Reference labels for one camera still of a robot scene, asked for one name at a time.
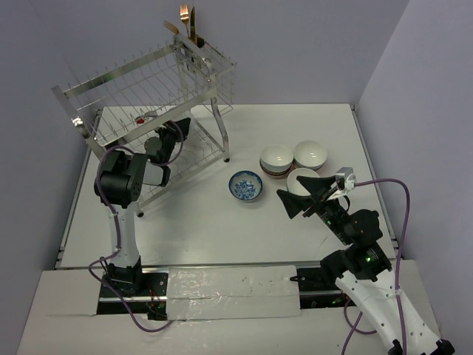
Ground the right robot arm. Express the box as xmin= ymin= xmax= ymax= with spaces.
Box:
xmin=276 ymin=168 xmax=455 ymax=354

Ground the white bowl front stack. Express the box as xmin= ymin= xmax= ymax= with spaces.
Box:
xmin=286 ymin=168 xmax=319 ymax=197

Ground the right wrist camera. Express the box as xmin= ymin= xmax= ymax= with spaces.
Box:
xmin=335 ymin=167 xmax=356 ymax=196

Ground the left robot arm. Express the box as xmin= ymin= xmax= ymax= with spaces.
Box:
xmin=94 ymin=117 xmax=194 ymax=297

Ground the gold fork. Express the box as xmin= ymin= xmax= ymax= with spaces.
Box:
xmin=180 ymin=3 xmax=190 ymax=37

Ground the white bowl dark band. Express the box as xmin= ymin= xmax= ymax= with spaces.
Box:
xmin=176 ymin=114 xmax=195 ymax=141

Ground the white bowl orange stack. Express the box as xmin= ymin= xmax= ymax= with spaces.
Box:
xmin=293 ymin=140 xmax=328 ymax=170

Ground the black mounting rail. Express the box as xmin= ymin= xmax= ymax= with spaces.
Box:
xmin=97 ymin=265 xmax=352 ymax=321

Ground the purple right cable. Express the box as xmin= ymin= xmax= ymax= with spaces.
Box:
xmin=341 ymin=178 xmax=412 ymax=355

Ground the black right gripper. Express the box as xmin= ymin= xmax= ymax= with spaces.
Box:
xmin=276 ymin=174 xmax=353 ymax=243

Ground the taped white cover sheet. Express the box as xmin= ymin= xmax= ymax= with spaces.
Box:
xmin=166 ymin=266 xmax=301 ymax=320

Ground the perforated steel cutlery holder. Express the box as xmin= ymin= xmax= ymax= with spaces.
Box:
xmin=173 ymin=33 xmax=211 ymax=78

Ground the gold knife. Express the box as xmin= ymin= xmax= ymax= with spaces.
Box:
xmin=190 ymin=7 xmax=197 ymax=44

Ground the white bowl brown pattern stack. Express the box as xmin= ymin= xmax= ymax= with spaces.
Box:
xmin=259 ymin=144 xmax=293 ymax=179

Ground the stainless steel dish rack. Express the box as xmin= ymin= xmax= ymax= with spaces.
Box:
xmin=52 ymin=41 xmax=236 ymax=209

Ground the blue floral bowl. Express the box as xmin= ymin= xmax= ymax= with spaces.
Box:
xmin=228 ymin=170 xmax=263 ymax=202

